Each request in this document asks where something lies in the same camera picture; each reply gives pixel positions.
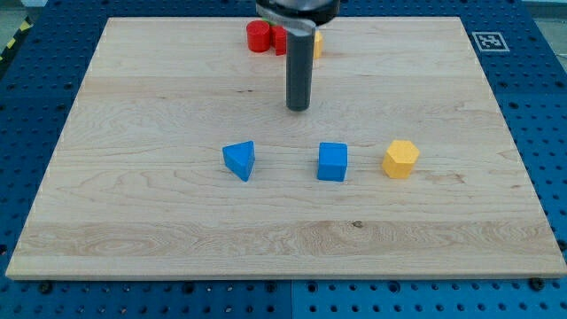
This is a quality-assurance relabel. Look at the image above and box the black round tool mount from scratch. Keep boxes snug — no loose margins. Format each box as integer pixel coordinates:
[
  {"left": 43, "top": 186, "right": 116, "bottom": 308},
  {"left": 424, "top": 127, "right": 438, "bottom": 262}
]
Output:
[{"left": 255, "top": 0, "right": 340, "bottom": 35}]

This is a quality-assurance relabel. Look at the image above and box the white fiducial marker tag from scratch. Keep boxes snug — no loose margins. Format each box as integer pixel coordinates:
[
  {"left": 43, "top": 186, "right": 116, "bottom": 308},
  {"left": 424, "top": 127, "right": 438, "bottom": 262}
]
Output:
[{"left": 472, "top": 31, "right": 509, "bottom": 52}]

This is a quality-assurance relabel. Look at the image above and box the blue cube block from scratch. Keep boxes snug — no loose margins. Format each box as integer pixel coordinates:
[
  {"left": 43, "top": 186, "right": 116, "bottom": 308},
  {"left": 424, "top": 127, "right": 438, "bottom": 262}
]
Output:
[{"left": 317, "top": 142, "right": 348, "bottom": 182}]

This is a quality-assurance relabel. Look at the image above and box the red block behind rod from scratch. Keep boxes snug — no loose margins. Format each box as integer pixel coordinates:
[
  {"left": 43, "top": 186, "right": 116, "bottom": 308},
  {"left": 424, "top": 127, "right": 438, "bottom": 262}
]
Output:
[{"left": 270, "top": 25, "right": 287, "bottom": 56}]

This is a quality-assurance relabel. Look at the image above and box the light wooden board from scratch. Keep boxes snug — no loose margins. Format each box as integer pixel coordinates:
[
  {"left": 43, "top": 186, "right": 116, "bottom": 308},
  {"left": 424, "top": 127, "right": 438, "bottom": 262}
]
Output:
[{"left": 6, "top": 17, "right": 566, "bottom": 281}]

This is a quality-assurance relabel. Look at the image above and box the blue triangle block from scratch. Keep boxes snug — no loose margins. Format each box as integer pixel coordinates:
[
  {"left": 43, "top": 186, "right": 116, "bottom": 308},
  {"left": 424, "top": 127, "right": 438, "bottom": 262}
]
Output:
[{"left": 222, "top": 141, "right": 255, "bottom": 182}]

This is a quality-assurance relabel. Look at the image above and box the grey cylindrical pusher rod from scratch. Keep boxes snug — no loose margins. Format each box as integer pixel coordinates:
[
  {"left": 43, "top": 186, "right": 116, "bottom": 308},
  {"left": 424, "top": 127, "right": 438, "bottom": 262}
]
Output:
[{"left": 285, "top": 29, "right": 315, "bottom": 112}]

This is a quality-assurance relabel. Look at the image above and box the yellow hexagon block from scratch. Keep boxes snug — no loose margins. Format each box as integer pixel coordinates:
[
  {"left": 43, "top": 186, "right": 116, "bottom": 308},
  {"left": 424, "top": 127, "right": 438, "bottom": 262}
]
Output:
[{"left": 382, "top": 140, "right": 420, "bottom": 179}]

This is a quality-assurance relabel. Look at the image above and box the yellow heart block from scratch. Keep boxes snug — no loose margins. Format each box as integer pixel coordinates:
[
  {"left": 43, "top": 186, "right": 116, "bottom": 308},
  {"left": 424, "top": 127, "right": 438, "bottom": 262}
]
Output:
[{"left": 314, "top": 30, "right": 324, "bottom": 59}]

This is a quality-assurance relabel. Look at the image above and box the red cylinder block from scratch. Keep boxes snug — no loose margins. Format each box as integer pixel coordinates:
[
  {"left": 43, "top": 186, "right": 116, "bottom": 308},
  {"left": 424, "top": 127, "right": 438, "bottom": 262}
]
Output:
[{"left": 245, "top": 20, "right": 271, "bottom": 52}]

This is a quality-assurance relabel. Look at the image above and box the green block behind red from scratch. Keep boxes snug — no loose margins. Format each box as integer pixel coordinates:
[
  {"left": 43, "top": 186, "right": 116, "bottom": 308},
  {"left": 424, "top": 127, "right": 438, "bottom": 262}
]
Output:
[{"left": 262, "top": 18, "right": 275, "bottom": 26}]

